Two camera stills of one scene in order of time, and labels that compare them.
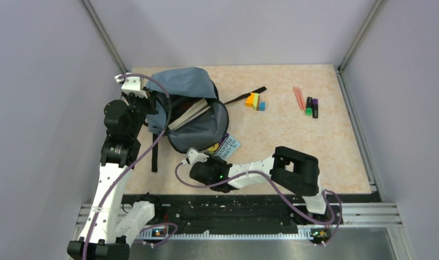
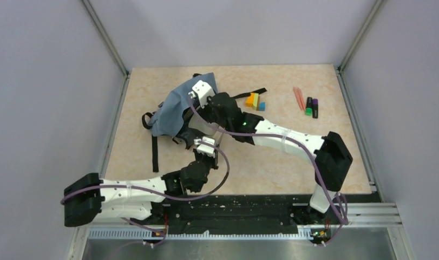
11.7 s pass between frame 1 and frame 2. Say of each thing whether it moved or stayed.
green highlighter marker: stayed
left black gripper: moved
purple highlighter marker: stayed
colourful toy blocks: stayed
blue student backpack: moved
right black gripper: moved
